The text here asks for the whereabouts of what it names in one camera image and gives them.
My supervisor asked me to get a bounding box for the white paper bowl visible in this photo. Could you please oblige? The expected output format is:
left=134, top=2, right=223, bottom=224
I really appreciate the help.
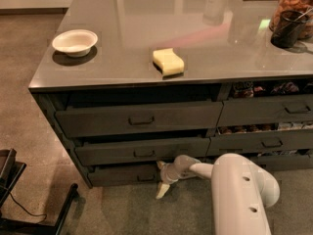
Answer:
left=52, top=29, right=98, bottom=58

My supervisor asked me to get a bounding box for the grey drawer cabinet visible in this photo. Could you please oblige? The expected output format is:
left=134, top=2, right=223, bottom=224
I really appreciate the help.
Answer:
left=29, top=0, right=313, bottom=187

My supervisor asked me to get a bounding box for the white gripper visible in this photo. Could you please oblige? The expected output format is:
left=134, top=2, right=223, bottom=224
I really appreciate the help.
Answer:
left=156, top=161, right=193, bottom=199

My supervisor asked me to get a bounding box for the yellow sponge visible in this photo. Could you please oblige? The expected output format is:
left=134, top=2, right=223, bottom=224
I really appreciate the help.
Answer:
left=153, top=48, right=185, bottom=76

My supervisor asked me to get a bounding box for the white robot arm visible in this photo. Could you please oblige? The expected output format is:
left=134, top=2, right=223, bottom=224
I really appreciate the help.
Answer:
left=156, top=153, right=280, bottom=235

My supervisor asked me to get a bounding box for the drawer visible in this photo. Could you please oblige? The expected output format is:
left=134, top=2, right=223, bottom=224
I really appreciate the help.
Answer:
left=88, top=163, right=159, bottom=187
left=56, top=101, right=222, bottom=138
left=246, top=153, right=313, bottom=171
left=75, top=137, right=210, bottom=165
left=206, top=129, right=313, bottom=156
left=218, top=94, right=313, bottom=126

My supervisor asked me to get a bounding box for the black stand base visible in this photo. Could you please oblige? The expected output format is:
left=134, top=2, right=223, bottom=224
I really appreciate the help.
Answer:
left=0, top=148, right=79, bottom=235

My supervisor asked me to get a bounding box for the black cable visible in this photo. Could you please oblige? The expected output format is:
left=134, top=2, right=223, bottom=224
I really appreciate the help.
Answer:
left=0, top=183, right=48, bottom=223

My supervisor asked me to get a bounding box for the glass jar of nuts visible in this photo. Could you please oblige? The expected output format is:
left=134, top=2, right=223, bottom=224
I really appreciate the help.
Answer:
left=269, top=0, right=313, bottom=40

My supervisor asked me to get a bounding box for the black mesh cup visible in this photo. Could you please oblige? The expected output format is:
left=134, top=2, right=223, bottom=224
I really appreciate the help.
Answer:
left=271, top=10, right=309, bottom=49

